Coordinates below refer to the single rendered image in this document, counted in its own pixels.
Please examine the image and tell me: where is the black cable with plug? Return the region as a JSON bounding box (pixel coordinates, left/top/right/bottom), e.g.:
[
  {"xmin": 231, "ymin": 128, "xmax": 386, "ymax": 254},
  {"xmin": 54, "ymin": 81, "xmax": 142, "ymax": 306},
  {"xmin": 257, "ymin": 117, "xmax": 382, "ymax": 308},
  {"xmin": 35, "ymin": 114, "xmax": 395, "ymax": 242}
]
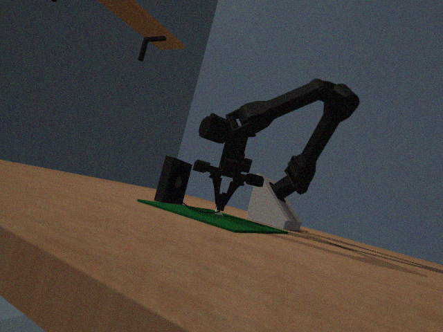
[{"xmin": 175, "ymin": 192, "xmax": 227, "ymax": 213}]

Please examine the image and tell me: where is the green circuit board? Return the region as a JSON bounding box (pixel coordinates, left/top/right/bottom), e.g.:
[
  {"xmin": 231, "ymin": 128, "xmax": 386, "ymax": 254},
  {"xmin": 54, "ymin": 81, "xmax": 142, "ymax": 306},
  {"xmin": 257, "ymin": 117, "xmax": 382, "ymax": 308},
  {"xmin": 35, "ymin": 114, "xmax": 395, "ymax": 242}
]
[{"xmin": 137, "ymin": 199, "xmax": 288, "ymax": 234}]

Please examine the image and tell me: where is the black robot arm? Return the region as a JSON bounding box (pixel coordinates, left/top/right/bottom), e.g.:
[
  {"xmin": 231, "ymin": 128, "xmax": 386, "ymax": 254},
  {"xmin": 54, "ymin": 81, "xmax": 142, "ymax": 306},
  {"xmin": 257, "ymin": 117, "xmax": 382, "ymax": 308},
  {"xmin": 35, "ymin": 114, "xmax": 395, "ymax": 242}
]
[{"xmin": 199, "ymin": 78, "xmax": 359, "ymax": 202}]

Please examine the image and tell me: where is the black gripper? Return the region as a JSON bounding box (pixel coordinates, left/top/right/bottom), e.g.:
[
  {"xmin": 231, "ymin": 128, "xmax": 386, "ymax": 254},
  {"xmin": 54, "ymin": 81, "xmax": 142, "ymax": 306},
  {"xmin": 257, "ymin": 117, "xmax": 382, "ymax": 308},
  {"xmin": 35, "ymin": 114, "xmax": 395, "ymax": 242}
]
[{"xmin": 193, "ymin": 146, "xmax": 264, "ymax": 206}]

